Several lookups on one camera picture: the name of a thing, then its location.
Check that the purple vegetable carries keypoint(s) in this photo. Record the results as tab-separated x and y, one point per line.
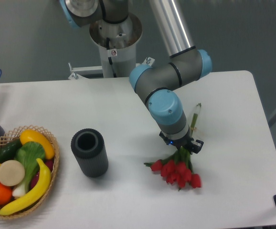
49	164

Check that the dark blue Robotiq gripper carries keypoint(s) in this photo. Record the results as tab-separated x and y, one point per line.
183	139

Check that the red tulip bouquet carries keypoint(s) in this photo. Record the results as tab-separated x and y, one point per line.
177	169

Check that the green bok choy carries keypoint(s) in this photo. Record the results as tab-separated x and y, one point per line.
27	155

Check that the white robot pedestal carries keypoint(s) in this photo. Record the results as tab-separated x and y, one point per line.
117	49

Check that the woven wicker basket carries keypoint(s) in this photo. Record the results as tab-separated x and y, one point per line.
15	134

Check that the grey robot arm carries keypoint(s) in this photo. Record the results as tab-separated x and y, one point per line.
154	86

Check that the beige round disc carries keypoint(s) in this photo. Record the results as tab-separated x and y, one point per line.
12	173

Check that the yellow banana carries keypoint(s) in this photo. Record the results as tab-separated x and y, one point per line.
33	195

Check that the green cucumber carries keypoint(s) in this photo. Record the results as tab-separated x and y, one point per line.
8	151

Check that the dark grey ribbed vase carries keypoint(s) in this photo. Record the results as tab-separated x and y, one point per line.
88	147

